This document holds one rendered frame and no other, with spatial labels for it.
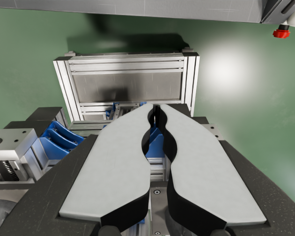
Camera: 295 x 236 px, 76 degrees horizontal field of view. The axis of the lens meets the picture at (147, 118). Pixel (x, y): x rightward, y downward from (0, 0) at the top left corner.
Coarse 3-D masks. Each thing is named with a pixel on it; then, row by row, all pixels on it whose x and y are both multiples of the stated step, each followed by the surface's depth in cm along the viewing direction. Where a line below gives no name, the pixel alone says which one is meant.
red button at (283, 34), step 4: (280, 24) 47; (280, 28) 47; (284, 28) 46; (276, 32) 47; (280, 32) 47; (284, 32) 46; (288, 32) 46; (276, 36) 48; (280, 36) 47; (284, 36) 47; (288, 36) 47
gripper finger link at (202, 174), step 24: (168, 120) 10; (192, 120) 10; (168, 144) 10; (192, 144) 9; (216, 144) 9; (192, 168) 7; (216, 168) 7; (168, 192) 8; (192, 192) 6; (216, 192) 6; (240, 192) 6; (192, 216) 6; (216, 216) 6; (240, 216) 6; (264, 216) 6
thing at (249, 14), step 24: (0, 0) 32; (24, 0) 32; (48, 0) 32; (72, 0) 32; (96, 0) 32; (120, 0) 32; (144, 0) 32; (168, 0) 32; (192, 0) 32; (216, 0) 32; (240, 0) 32; (264, 0) 32
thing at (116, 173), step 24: (120, 120) 10; (144, 120) 10; (96, 144) 8; (120, 144) 8; (144, 144) 9; (96, 168) 7; (120, 168) 7; (144, 168) 7; (72, 192) 6; (96, 192) 6; (120, 192) 6; (144, 192) 6; (72, 216) 6; (96, 216) 6; (120, 216) 6; (144, 216) 7
